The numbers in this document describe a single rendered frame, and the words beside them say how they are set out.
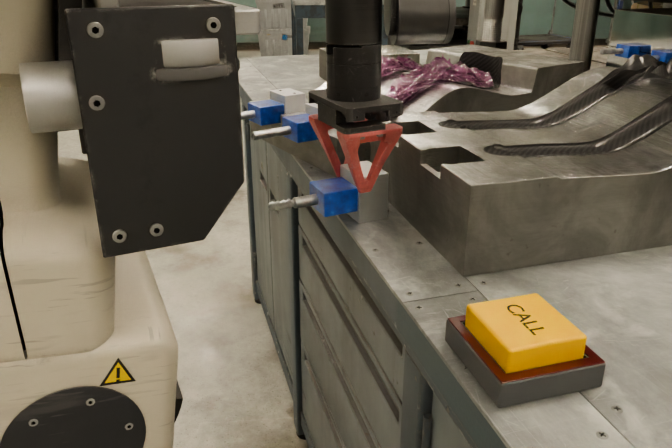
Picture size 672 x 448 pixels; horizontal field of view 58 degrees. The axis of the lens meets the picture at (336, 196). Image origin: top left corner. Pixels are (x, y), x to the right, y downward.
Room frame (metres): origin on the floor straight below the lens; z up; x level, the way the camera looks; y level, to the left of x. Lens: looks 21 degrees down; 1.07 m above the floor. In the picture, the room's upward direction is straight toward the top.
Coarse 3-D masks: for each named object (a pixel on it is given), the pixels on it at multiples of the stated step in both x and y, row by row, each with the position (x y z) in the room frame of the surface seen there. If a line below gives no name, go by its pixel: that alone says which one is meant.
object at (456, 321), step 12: (456, 324) 0.38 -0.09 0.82; (468, 336) 0.37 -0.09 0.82; (480, 348) 0.35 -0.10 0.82; (588, 348) 0.35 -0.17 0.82; (492, 360) 0.34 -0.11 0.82; (576, 360) 0.34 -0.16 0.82; (588, 360) 0.34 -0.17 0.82; (600, 360) 0.34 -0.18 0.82; (492, 372) 0.33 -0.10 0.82; (516, 372) 0.33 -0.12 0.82; (528, 372) 0.33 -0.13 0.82; (540, 372) 0.33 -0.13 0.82; (552, 372) 0.33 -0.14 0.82
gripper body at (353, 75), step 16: (336, 48) 0.61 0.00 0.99; (352, 48) 0.61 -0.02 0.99; (368, 48) 0.61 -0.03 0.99; (336, 64) 0.61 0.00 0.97; (352, 64) 0.61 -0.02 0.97; (368, 64) 0.61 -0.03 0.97; (336, 80) 0.61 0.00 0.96; (352, 80) 0.61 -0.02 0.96; (368, 80) 0.61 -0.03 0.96; (320, 96) 0.63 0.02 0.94; (336, 96) 0.61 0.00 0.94; (352, 96) 0.61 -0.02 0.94; (368, 96) 0.61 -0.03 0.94; (384, 96) 0.63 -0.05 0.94; (352, 112) 0.58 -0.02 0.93; (368, 112) 0.58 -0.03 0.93; (400, 112) 0.60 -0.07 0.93
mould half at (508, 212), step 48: (624, 96) 0.71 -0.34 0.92; (432, 144) 0.61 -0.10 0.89; (480, 144) 0.61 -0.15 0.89; (432, 192) 0.56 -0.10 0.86; (480, 192) 0.49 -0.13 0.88; (528, 192) 0.51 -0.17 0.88; (576, 192) 0.52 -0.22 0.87; (624, 192) 0.53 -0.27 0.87; (432, 240) 0.55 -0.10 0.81; (480, 240) 0.49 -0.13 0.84; (528, 240) 0.51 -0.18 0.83; (576, 240) 0.52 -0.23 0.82; (624, 240) 0.54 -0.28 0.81
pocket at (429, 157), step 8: (424, 152) 0.59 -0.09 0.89; (432, 152) 0.60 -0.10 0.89; (440, 152) 0.60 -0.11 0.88; (448, 152) 0.60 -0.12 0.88; (456, 152) 0.61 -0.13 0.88; (464, 152) 0.60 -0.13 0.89; (424, 160) 0.59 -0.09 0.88; (432, 160) 0.60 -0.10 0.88; (440, 160) 0.60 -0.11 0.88; (448, 160) 0.60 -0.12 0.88; (456, 160) 0.61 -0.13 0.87; (464, 160) 0.60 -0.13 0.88; (472, 160) 0.58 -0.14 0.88; (480, 160) 0.57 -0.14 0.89; (432, 168) 0.58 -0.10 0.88; (440, 168) 0.60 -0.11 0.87
